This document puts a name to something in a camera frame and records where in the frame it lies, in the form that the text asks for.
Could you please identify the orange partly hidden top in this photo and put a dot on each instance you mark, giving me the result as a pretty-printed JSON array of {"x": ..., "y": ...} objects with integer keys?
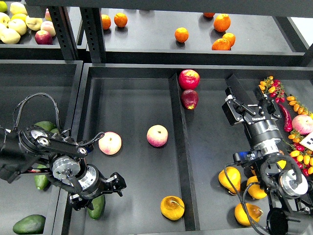
[{"x": 208, "y": 14}]

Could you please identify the light green avocado top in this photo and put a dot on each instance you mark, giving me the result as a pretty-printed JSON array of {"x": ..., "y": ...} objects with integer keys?
[{"x": 46, "y": 125}]

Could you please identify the red chili pepper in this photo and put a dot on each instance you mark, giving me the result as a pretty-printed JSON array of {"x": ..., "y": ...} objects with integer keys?
[{"x": 287, "y": 118}]

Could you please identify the black middle tray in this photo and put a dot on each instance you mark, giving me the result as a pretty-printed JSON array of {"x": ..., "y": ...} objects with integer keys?
[{"x": 129, "y": 100}]

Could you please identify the black tray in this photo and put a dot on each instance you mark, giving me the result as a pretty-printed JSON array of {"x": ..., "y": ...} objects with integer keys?
[
  {"x": 18, "y": 79},
  {"x": 129, "y": 100}
]

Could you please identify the orange cherry tomato bunch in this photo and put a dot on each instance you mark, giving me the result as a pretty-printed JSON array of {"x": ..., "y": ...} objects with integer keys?
[{"x": 298, "y": 107}]

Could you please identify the yellow pear bottom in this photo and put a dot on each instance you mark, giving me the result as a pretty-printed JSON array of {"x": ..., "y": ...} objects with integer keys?
[{"x": 254, "y": 211}]

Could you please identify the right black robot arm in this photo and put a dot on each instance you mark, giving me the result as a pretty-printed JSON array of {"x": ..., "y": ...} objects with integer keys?
[{"x": 278, "y": 175}]

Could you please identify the orange front right shelf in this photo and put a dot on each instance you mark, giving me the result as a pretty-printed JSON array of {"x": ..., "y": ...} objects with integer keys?
[{"x": 221, "y": 44}]

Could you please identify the pink apple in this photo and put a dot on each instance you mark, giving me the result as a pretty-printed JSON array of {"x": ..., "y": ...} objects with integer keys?
[
  {"x": 110, "y": 143},
  {"x": 157, "y": 135}
]

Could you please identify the dark avocado bottom left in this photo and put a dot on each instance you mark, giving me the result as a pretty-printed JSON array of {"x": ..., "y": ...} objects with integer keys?
[{"x": 31, "y": 225}]

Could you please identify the white price label card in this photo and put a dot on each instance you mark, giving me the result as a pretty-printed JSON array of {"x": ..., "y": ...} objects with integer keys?
[{"x": 308, "y": 141}]

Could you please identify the bright red apple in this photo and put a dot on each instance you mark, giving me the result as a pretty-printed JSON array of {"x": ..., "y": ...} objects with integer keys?
[{"x": 189, "y": 79}]

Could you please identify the pink apple left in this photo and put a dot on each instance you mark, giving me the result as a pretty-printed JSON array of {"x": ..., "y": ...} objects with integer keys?
[{"x": 110, "y": 143}]

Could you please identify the black perforated shelf post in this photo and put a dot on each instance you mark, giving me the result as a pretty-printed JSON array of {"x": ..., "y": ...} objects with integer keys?
[
  {"x": 60, "y": 19},
  {"x": 92, "y": 24}
]

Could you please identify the orange centre shelf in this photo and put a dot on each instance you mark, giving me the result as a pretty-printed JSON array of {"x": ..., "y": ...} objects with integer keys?
[{"x": 181, "y": 34}]

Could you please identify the lower cherry tomato bunch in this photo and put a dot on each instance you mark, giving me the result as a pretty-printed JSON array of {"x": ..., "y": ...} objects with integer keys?
[{"x": 301, "y": 154}]

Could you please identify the orange shelf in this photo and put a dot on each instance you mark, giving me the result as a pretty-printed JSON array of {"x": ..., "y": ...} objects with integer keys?
[
  {"x": 181, "y": 34},
  {"x": 106, "y": 21},
  {"x": 221, "y": 44},
  {"x": 120, "y": 20}
]

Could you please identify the red apple upper shelf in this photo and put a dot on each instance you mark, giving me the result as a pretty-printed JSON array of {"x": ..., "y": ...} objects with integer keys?
[{"x": 43, "y": 37}]

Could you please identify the black perforated shelf post left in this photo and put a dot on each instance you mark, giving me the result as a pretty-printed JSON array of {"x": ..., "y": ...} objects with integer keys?
[{"x": 60, "y": 19}]

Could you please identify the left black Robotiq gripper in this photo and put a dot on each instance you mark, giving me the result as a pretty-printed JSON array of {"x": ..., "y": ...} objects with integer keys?
[{"x": 114, "y": 184}]

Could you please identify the black upper right shelf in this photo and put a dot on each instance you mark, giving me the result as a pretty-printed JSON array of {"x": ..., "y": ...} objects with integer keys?
[{"x": 148, "y": 38}]

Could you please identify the black upper left shelf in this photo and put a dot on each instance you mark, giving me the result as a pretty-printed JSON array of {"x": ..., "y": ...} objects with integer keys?
[{"x": 27, "y": 48}]

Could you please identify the dark red apple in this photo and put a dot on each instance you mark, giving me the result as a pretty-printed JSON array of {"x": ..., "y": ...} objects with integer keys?
[{"x": 189, "y": 99}]

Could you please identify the large orange top right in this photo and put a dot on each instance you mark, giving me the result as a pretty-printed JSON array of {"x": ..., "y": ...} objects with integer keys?
[{"x": 222, "y": 22}]

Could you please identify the black perforated shelf post right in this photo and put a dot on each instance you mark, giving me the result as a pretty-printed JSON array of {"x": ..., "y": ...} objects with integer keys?
[{"x": 92, "y": 24}]

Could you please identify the black left tray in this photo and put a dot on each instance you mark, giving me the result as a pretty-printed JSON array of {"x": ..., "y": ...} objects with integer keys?
[{"x": 18, "y": 79}]

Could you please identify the upper cherry tomato bunch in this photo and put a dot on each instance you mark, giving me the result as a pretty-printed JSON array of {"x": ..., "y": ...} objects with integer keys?
[{"x": 274, "y": 88}]

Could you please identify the black shelf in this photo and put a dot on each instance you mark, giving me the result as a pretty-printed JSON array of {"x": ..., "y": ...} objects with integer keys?
[
  {"x": 27, "y": 48},
  {"x": 148, "y": 38}
]

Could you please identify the orange behind front right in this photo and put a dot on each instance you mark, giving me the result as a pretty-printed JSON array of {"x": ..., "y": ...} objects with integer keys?
[{"x": 230, "y": 37}]

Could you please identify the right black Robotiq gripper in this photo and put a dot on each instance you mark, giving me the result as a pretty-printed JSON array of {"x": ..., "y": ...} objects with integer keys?
[{"x": 238, "y": 107}]

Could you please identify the orange far left shelf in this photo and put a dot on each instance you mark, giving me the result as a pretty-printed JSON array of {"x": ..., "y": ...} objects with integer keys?
[{"x": 106, "y": 21}]

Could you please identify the pink apple centre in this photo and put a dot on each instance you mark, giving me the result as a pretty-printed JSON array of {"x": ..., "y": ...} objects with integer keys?
[{"x": 157, "y": 135}]

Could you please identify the pink apple right tray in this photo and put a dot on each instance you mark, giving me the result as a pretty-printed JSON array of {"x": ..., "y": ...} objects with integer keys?
[{"x": 302, "y": 124}]

